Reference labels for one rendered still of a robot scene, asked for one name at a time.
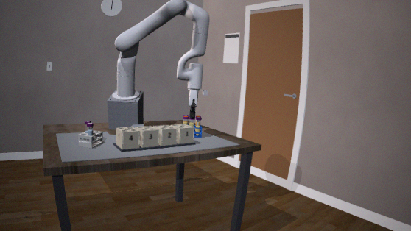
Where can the grey bench mat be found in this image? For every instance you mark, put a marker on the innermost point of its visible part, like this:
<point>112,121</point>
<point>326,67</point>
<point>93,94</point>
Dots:
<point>70,151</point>

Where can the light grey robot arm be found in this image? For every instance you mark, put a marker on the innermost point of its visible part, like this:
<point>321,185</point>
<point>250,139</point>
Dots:
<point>131,37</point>

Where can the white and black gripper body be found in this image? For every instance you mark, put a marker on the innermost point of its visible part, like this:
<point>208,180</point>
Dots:
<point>193,94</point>

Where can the white tube rack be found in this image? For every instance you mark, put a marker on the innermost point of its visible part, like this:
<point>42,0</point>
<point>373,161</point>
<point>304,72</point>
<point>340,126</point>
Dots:
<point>86,141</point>

